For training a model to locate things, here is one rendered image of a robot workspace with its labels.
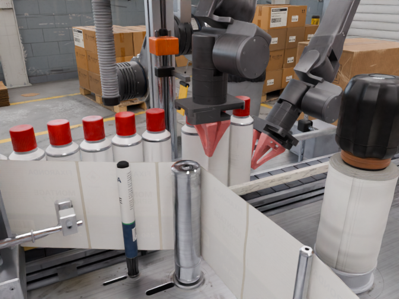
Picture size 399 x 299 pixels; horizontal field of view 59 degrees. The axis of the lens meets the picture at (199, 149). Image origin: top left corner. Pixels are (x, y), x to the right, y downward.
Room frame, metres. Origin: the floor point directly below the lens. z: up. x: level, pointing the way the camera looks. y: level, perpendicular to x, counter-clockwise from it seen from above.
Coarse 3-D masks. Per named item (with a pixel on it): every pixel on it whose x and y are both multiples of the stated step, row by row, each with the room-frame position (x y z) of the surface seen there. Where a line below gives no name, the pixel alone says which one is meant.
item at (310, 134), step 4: (328, 128) 0.82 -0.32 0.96; (332, 128) 0.82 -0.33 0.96; (336, 128) 0.82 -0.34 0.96; (308, 132) 0.79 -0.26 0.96; (312, 132) 0.79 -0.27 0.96; (316, 132) 0.80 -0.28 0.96; (320, 132) 0.80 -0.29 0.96; (324, 132) 0.81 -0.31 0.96; (328, 132) 0.81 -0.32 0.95; (332, 132) 0.82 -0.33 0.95; (296, 136) 0.77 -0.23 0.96; (300, 136) 0.77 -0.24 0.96; (304, 136) 0.78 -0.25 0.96; (308, 136) 0.78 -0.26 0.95; (312, 136) 0.79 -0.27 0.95; (316, 136) 0.80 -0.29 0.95; (300, 140) 0.77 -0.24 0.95; (256, 144) 0.72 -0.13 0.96; (172, 160) 0.64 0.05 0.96; (176, 160) 0.64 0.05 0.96
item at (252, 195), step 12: (396, 156) 0.83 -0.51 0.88; (288, 168) 0.76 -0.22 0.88; (252, 180) 0.70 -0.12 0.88; (300, 180) 0.70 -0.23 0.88; (312, 180) 0.70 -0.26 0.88; (252, 192) 0.65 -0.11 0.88; (264, 192) 0.65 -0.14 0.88; (24, 252) 0.46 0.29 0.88; (36, 252) 0.46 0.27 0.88; (48, 252) 0.46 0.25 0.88; (60, 252) 0.46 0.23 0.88
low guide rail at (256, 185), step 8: (304, 168) 0.69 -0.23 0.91; (312, 168) 0.69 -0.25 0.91; (320, 168) 0.71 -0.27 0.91; (272, 176) 0.66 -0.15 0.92; (280, 176) 0.66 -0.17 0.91; (288, 176) 0.67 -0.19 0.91; (296, 176) 0.68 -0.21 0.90; (304, 176) 0.69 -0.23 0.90; (240, 184) 0.62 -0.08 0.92; (248, 184) 0.62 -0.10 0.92; (256, 184) 0.63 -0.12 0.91; (264, 184) 0.64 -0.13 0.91; (272, 184) 0.65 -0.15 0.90; (280, 184) 0.66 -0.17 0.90; (240, 192) 0.61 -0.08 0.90; (248, 192) 0.62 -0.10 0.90
